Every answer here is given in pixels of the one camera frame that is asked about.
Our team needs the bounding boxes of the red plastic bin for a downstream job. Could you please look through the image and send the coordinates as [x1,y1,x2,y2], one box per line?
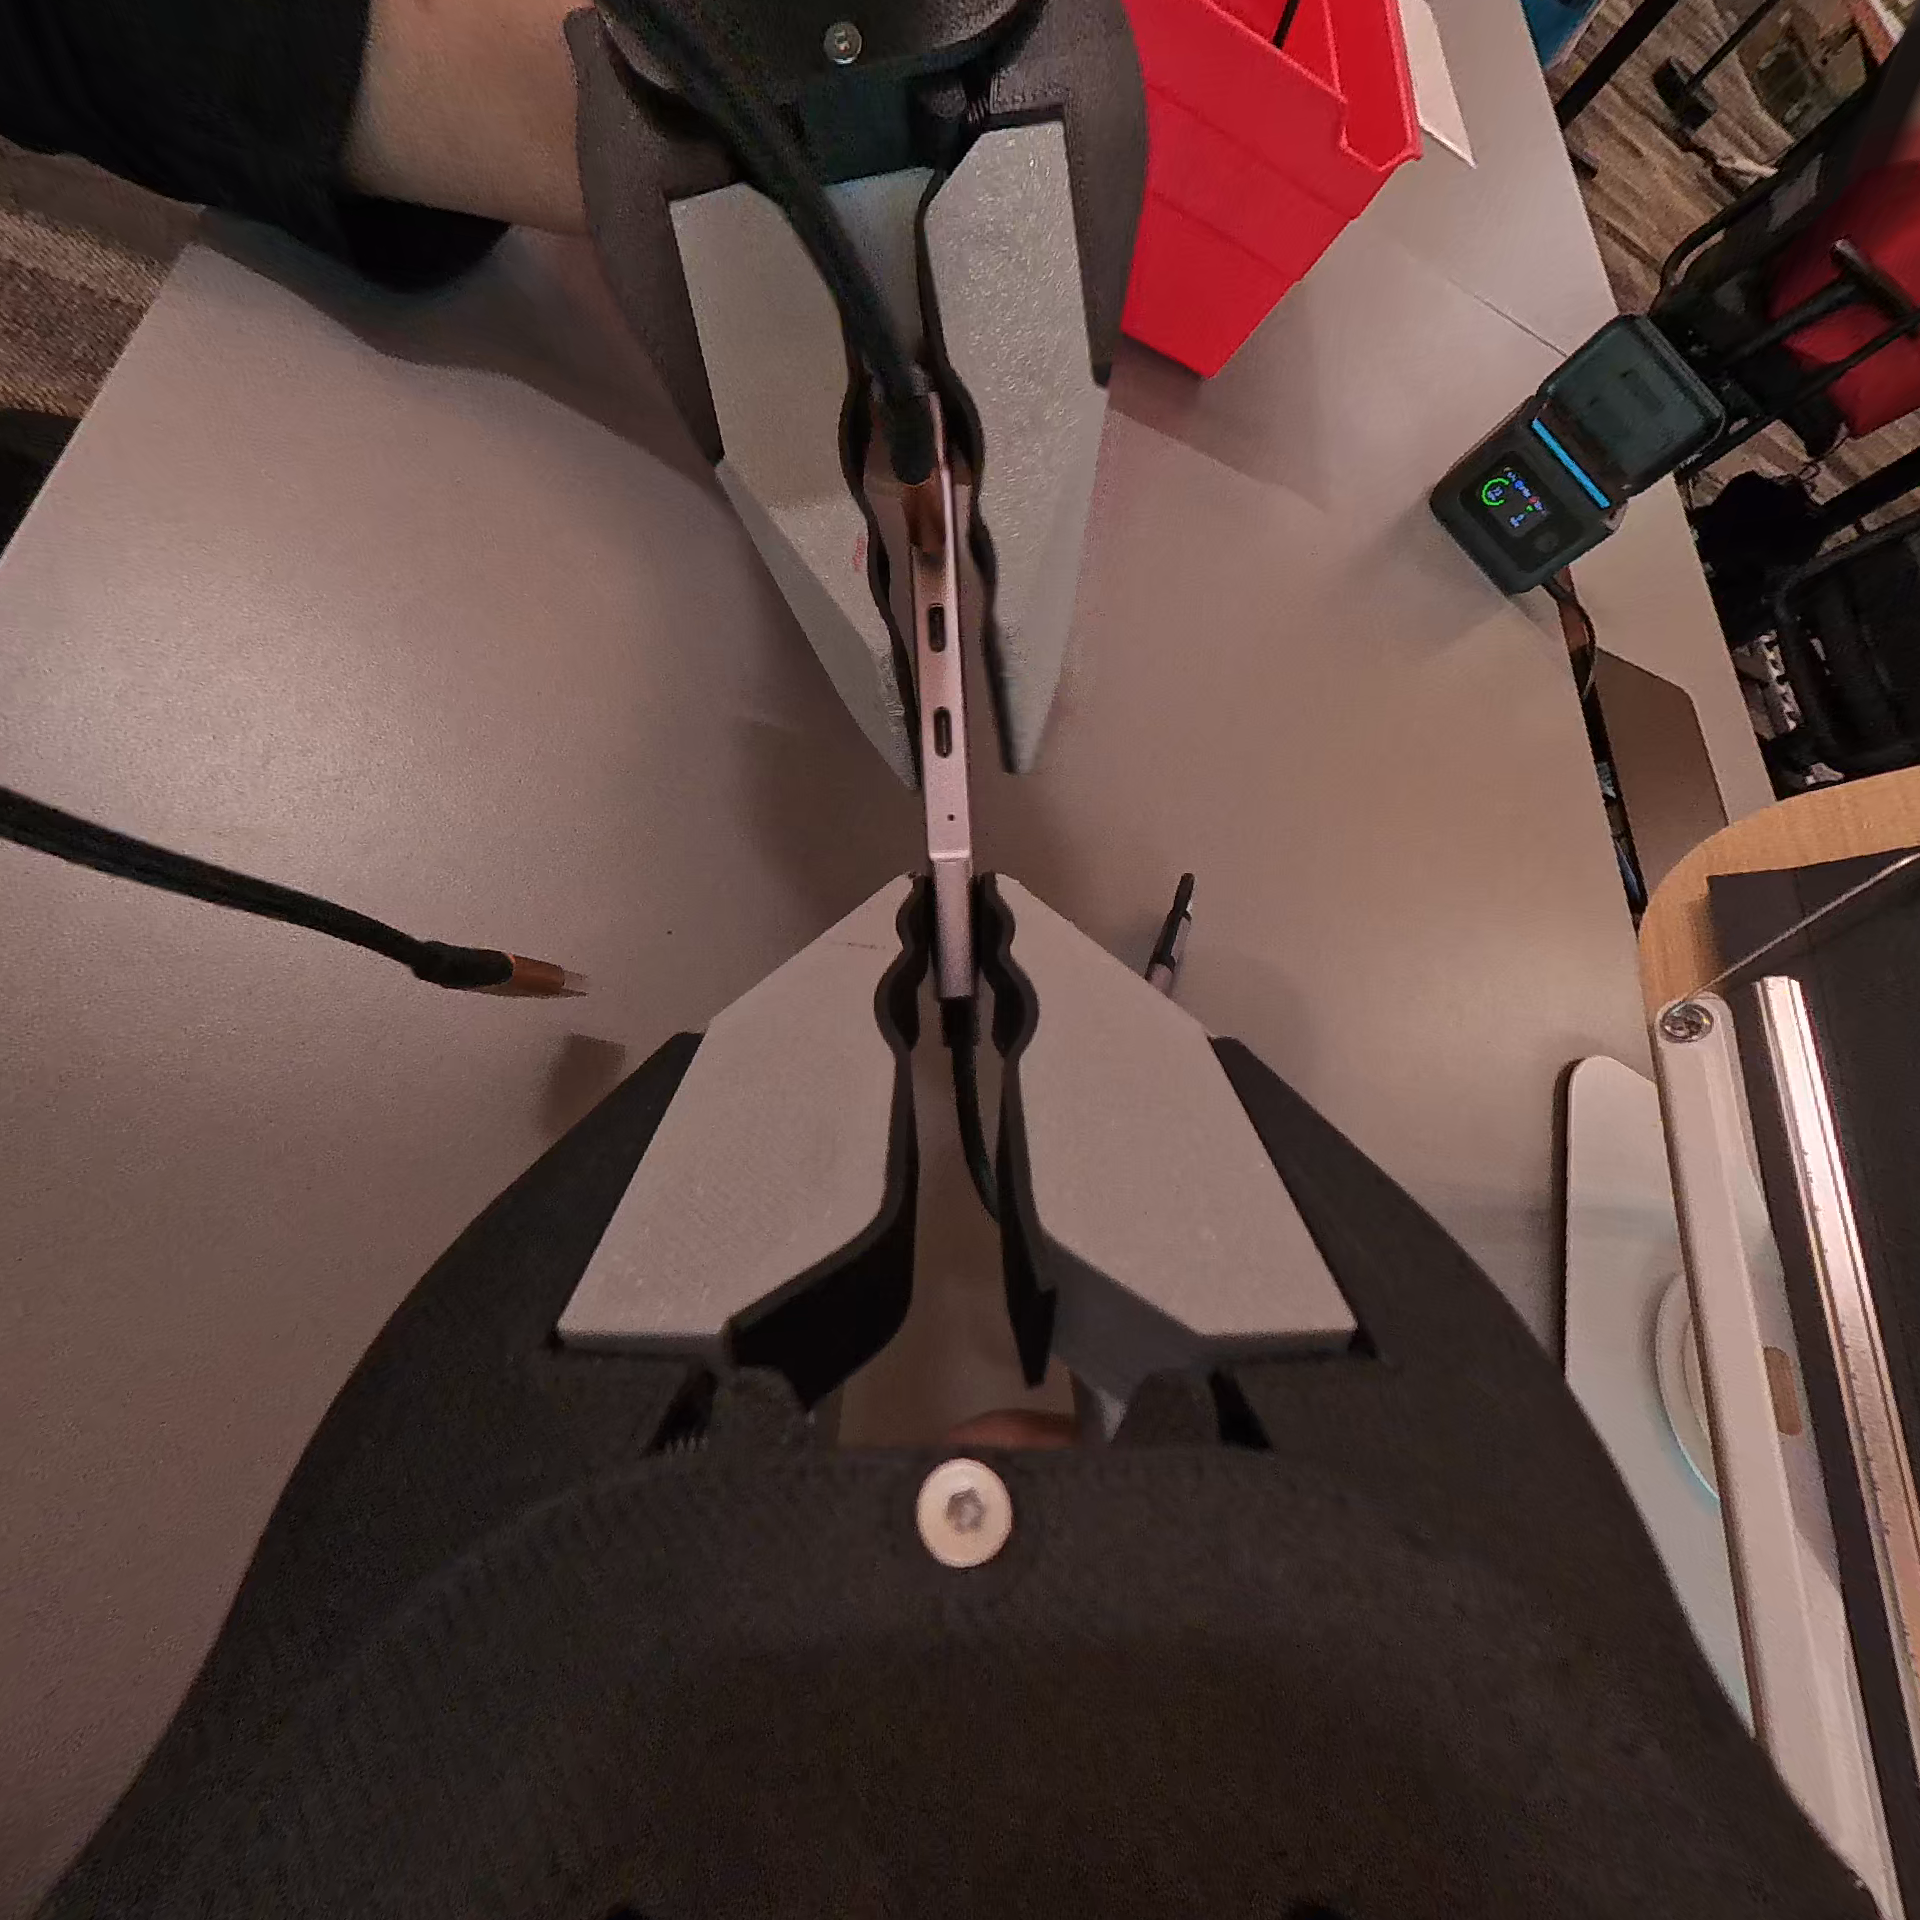
[1119,0,1424,380]

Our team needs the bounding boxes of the white paper sheet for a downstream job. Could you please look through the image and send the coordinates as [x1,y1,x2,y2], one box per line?
[1411,0,1483,159]

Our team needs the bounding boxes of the black red office chair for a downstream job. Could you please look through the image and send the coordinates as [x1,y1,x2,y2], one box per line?
[1650,30,1920,467]

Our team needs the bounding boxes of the black braided cable orange plugs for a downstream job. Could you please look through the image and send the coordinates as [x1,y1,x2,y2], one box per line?
[0,0,939,1004]

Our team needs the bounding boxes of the dark power bank with display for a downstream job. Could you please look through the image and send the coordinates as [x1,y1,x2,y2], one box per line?
[1428,316,1731,596]

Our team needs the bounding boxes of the silver metal strip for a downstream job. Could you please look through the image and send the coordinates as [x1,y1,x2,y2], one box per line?
[1746,975,1920,1652]

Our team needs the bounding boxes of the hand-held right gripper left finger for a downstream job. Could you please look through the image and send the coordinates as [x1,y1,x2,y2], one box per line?
[556,870,938,1407]

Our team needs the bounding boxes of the person's left forearm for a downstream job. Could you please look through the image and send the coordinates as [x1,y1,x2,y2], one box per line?
[0,0,591,295]

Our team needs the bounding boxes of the dark desk cable flap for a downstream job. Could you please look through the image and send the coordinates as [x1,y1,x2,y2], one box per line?
[1592,644,1729,902]

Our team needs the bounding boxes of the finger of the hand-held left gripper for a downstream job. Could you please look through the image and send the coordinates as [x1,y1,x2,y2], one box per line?
[667,166,923,794]
[922,119,1115,778]

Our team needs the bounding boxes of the black hub cable grey plug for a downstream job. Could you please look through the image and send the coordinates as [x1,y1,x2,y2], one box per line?
[941,873,1199,1221]

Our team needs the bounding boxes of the white panel stand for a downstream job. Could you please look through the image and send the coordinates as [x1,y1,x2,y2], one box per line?
[1563,989,1920,1906]

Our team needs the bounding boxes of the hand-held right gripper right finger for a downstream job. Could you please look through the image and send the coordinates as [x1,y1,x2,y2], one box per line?
[976,873,1362,1442]

